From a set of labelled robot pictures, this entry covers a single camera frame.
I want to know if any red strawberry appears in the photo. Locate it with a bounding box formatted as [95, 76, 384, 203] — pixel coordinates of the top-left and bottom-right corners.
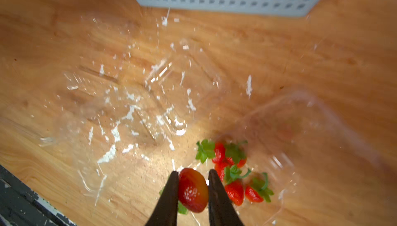
[178, 168, 209, 213]

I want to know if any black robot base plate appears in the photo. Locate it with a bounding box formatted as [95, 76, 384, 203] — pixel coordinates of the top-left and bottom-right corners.
[1, 167, 75, 226]

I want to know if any clear clamshell container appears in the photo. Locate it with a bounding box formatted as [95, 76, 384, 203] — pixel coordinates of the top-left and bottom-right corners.
[216, 90, 392, 226]
[40, 36, 224, 205]

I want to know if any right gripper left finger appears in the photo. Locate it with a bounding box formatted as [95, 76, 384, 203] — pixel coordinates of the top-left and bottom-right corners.
[145, 171, 179, 226]

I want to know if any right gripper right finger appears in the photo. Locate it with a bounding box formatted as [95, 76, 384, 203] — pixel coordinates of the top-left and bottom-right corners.
[208, 169, 244, 226]

